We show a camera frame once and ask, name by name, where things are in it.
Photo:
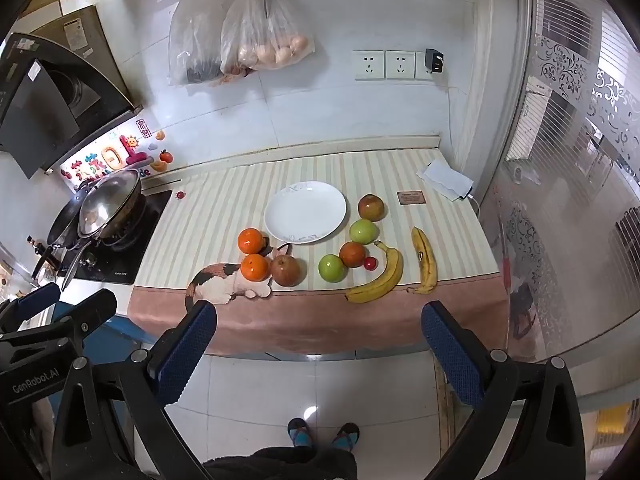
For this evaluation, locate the black plug charger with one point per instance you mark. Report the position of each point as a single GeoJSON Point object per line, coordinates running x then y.
{"type": "Point", "coordinates": [434, 60]}

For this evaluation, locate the small red plum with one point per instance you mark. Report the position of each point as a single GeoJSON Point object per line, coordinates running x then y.
{"type": "Point", "coordinates": [370, 263]}

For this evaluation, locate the striped table cloth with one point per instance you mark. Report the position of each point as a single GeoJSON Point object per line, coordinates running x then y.
{"type": "Point", "coordinates": [225, 210]}

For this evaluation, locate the black range hood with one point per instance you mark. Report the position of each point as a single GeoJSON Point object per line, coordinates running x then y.
{"type": "Point", "coordinates": [50, 105]}

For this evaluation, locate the patterned glass sliding door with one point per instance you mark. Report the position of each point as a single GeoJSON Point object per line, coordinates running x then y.
{"type": "Point", "coordinates": [565, 160]}

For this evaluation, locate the white wall socket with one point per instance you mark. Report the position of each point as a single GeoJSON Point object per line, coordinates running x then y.
{"type": "Point", "coordinates": [400, 64]}
{"type": "Point", "coordinates": [369, 65]}
{"type": "Point", "coordinates": [420, 72]}

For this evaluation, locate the blue cabinet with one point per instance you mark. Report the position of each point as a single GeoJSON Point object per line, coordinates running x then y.
{"type": "Point", "coordinates": [115, 337]}

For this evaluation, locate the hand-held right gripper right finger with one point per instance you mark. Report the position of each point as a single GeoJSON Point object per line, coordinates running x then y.
{"type": "Point", "coordinates": [450, 355]}

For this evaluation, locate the white plate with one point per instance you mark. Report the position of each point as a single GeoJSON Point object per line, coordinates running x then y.
{"type": "Point", "coordinates": [305, 210]}

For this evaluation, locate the person's left foot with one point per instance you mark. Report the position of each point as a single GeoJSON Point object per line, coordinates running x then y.
{"type": "Point", "coordinates": [301, 434]}

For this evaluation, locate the colourful wall stickers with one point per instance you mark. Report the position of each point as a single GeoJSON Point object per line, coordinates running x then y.
{"type": "Point", "coordinates": [110, 157]}

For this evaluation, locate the person's black fluffy clothing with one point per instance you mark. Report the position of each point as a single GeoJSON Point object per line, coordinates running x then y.
{"type": "Point", "coordinates": [280, 466]}

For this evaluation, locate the person's right foot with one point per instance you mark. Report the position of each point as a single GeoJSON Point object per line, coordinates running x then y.
{"type": "Point", "coordinates": [346, 439]}

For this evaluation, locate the white folded paper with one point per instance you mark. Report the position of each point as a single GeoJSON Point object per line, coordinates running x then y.
{"type": "Point", "coordinates": [445, 177]}

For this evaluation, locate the green apple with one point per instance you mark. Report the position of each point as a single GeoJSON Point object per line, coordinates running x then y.
{"type": "Point", "coordinates": [363, 231]}
{"type": "Point", "coordinates": [332, 268]}

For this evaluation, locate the bright orange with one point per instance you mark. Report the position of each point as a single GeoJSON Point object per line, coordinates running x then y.
{"type": "Point", "coordinates": [250, 240]}
{"type": "Point", "coordinates": [255, 267]}

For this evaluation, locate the steel wok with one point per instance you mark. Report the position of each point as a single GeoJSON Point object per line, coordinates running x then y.
{"type": "Point", "coordinates": [130, 212]}

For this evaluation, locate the red apple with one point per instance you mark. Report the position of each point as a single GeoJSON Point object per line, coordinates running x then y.
{"type": "Point", "coordinates": [371, 207]}
{"type": "Point", "coordinates": [286, 271]}

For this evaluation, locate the brushed metal chimney cover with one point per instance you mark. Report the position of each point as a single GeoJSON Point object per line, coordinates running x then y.
{"type": "Point", "coordinates": [80, 30]}

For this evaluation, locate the large curved banana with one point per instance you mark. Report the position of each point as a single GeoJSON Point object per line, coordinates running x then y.
{"type": "Point", "coordinates": [385, 280]}

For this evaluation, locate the person's foot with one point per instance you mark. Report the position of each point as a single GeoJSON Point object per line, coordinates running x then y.
{"type": "Point", "coordinates": [301, 434]}
{"type": "Point", "coordinates": [346, 439]}

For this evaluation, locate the glass wok lid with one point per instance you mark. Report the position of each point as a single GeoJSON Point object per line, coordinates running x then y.
{"type": "Point", "coordinates": [107, 202]}

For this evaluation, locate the clear plastic bag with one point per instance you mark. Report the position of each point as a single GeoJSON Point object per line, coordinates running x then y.
{"type": "Point", "coordinates": [195, 40]}

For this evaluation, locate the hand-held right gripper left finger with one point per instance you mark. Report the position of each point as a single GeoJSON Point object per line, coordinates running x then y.
{"type": "Point", "coordinates": [187, 350]}

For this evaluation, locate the black glass hob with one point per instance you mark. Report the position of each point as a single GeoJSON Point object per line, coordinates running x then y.
{"type": "Point", "coordinates": [145, 240]}

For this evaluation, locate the plastic bag of eggs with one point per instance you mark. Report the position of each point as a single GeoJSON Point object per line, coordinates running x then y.
{"type": "Point", "coordinates": [270, 40]}

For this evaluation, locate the small straight banana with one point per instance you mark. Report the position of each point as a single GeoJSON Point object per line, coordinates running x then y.
{"type": "Point", "coordinates": [427, 265]}

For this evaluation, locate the dark reddish orange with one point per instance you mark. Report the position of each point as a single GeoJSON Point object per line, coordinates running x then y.
{"type": "Point", "coordinates": [352, 255]}

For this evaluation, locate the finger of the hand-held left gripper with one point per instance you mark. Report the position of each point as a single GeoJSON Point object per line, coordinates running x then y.
{"type": "Point", "coordinates": [90, 310]}
{"type": "Point", "coordinates": [35, 300]}

